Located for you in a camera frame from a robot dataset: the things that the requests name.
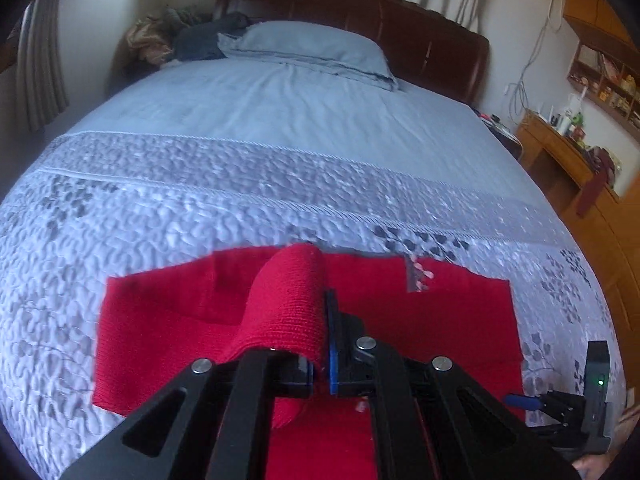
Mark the dark red hanging cloth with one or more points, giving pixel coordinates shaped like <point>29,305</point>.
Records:
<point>595,180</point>

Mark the wooden wall shelf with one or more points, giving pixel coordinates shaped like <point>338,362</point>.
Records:
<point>600,35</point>

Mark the tan crumpled cloth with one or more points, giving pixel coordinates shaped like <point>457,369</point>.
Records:
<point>147,37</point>

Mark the grey-blue pillow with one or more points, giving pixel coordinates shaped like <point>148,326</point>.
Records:
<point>310,45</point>

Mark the dark wooden headboard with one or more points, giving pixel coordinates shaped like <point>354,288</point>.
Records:
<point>400,15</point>

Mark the white bottle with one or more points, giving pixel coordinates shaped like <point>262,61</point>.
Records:
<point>565,124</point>

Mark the bed with grey quilted bedspread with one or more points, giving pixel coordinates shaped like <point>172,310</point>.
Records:
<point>250,170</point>

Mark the dark nightstand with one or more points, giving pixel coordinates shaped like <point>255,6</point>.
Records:
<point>502,135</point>

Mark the grey-brown curtain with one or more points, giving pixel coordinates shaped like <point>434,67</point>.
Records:
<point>42,60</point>

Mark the red knit sweater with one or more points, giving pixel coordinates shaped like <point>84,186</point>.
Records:
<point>200,340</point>

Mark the wooden desk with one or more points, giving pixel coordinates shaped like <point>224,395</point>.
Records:
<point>570,160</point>

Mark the dark blue clothing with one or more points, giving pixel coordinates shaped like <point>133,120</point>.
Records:
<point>205,40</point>

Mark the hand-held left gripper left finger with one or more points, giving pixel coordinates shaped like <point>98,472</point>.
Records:
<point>235,385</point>

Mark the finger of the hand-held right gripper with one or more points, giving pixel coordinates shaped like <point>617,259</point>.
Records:
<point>525,402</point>

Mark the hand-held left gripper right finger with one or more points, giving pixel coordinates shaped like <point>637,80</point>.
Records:
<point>333,345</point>

